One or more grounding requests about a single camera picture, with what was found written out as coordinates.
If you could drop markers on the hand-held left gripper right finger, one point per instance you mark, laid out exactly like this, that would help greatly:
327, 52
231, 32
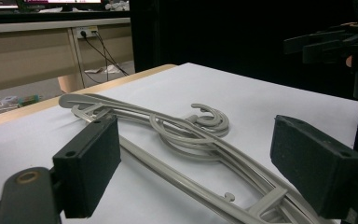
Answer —
317, 168

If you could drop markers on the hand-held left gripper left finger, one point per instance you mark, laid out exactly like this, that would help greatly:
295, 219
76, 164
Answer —
87, 168

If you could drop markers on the clear plastic bottle green label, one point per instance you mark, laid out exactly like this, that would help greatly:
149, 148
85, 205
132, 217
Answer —
28, 100

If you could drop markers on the white paper scrap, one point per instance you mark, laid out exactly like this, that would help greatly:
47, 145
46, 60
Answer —
105, 70

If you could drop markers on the long beige office desk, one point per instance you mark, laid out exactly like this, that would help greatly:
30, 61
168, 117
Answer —
28, 59

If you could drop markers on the crumpled white paper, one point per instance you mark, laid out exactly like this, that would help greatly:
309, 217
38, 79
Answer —
118, 5

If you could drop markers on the computer monitor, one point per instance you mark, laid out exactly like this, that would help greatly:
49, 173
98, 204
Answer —
65, 2

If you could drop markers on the white wall power socket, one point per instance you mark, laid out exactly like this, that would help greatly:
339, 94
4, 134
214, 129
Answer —
87, 31

